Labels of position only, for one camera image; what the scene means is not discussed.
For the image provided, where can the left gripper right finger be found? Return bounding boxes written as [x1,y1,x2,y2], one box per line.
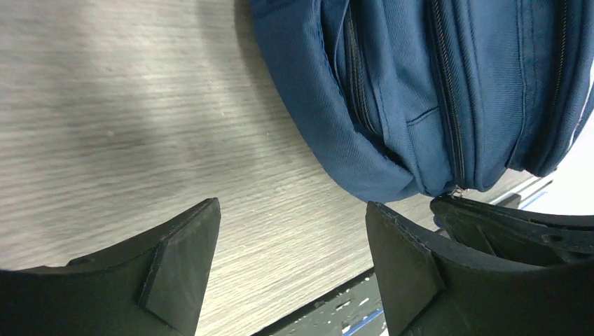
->
[366,202,593,335]

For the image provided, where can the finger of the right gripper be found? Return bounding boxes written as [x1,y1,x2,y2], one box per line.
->
[430,195,593,267]

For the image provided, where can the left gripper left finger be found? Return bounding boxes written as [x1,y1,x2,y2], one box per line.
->
[1,198,221,335]

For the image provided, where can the navy blue student backpack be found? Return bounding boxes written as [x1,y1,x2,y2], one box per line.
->
[249,1,593,203]

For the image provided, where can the black mounting base plate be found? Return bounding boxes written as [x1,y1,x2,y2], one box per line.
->
[255,268,388,336]

